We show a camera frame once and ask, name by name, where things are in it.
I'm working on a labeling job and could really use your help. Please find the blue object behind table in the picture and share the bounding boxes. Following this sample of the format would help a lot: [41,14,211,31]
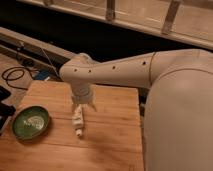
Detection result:
[34,70,50,80]

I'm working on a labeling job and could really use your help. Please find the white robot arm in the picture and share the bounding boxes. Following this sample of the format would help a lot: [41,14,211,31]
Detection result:
[60,49,213,171]

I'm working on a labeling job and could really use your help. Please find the black device at left edge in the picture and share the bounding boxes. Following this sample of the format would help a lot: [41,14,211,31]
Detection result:
[0,85,16,135]

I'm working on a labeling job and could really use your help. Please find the black coiled cable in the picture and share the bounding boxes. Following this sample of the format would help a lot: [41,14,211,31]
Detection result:
[1,65,38,90]

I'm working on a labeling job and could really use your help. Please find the metal window frame rail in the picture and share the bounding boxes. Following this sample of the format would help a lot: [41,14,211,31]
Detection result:
[18,0,213,50]

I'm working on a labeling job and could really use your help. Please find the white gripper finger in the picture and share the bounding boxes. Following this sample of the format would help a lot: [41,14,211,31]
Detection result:
[72,104,78,113]
[89,103,97,112]

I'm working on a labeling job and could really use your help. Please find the small white bottle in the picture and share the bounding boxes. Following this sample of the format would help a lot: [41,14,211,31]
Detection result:
[72,105,84,137]

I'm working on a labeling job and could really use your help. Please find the green ceramic bowl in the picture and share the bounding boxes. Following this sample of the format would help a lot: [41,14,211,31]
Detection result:
[12,106,50,140]

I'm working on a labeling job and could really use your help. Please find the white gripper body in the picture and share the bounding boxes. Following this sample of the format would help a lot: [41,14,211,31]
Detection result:
[71,84,93,104]

